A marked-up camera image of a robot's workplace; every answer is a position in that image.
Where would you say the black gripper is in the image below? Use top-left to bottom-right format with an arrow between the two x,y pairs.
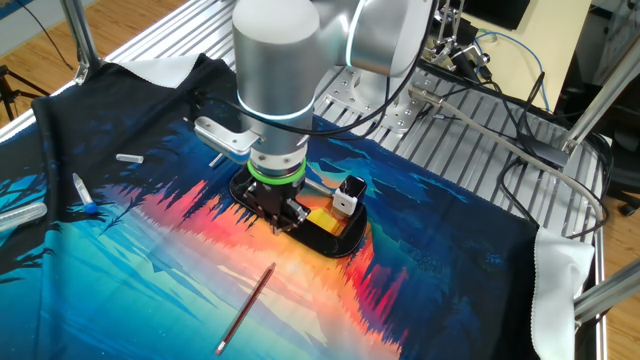
243,175 -> 311,235

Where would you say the red black striped pencil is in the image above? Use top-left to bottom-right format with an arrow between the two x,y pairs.
214,261 -> 278,357

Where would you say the white black pencil sharpener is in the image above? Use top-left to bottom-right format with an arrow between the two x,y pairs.
332,174 -> 369,221

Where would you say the black metal C-clamp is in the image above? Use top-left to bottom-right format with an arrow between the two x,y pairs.
208,152 -> 370,260

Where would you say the sunset forest printed cloth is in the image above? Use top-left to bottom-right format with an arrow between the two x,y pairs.
0,52 -> 597,360

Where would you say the clear tube with blue cap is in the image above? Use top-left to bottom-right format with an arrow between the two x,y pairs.
71,172 -> 100,216

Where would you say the large clear plastic tube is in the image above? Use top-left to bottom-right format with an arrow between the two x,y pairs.
0,201 -> 49,233

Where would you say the black power adapter box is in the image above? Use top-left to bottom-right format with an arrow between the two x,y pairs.
519,133 -> 572,170

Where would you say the black tripod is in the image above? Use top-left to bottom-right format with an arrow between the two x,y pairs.
0,63 -> 52,124

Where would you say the black monitor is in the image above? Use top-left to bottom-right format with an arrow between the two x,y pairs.
462,0 -> 532,31

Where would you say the beige desk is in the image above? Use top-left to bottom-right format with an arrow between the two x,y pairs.
459,0 -> 594,114

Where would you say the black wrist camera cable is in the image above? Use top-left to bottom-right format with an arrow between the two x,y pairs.
188,0 -> 441,139

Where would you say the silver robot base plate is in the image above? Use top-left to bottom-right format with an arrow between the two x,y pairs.
315,63 -> 435,135

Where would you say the grey cable with metal connector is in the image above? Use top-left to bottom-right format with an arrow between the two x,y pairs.
408,84 -> 610,224

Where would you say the black looping cable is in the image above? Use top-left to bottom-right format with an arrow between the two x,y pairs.
498,153 -> 612,241

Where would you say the metal camera mount stand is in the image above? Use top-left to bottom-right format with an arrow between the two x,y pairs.
428,0 -> 494,84

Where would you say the upright aluminium frame post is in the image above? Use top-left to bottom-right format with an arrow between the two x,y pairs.
58,0 -> 103,85

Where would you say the thick black cable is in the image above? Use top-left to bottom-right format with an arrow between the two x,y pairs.
517,70 -> 547,134

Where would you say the thin black floor cable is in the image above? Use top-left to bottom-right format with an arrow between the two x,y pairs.
14,0 -> 76,71

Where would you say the blue cable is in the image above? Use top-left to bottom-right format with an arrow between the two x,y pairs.
473,29 -> 552,114

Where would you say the slanted aluminium frame post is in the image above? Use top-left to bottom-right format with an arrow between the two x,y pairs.
558,34 -> 640,155

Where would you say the aluminium frame beam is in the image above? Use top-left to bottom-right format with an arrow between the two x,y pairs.
572,258 -> 640,325

